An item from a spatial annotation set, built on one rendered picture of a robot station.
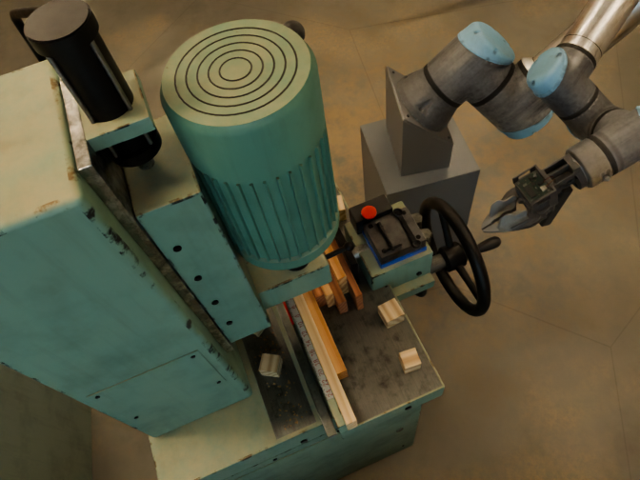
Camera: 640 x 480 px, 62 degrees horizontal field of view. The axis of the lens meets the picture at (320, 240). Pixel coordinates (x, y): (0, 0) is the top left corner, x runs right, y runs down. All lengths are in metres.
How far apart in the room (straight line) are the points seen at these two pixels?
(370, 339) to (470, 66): 0.78
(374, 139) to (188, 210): 1.20
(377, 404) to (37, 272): 0.64
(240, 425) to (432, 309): 1.10
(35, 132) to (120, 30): 2.91
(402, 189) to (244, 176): 1.09
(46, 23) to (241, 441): 0.84
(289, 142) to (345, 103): 2.10
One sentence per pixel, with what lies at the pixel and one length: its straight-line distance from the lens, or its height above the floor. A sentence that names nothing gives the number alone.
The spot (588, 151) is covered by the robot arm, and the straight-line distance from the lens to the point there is 1.14.
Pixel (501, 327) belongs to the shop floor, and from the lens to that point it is 2.07.
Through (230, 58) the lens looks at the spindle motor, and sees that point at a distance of 0.62.
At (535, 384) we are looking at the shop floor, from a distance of 2.02.
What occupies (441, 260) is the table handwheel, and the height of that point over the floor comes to 0.83.
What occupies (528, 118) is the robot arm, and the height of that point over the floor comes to 0.76.
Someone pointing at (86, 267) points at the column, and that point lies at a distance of 0.62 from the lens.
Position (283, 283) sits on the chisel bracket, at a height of 1.07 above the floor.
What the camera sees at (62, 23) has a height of 1.62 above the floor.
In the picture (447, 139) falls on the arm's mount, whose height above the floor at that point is 0.68.
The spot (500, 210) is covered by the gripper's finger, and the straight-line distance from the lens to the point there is 1.16.
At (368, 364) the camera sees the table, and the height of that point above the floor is 0.90.
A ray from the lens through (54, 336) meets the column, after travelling 0.73.
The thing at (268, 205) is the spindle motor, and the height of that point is 1.36.
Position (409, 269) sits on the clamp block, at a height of 0.93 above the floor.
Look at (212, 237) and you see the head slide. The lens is 0.69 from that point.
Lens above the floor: 1.89
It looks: 59 degrees down
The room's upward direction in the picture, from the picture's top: 13 degrees counter-clockwise
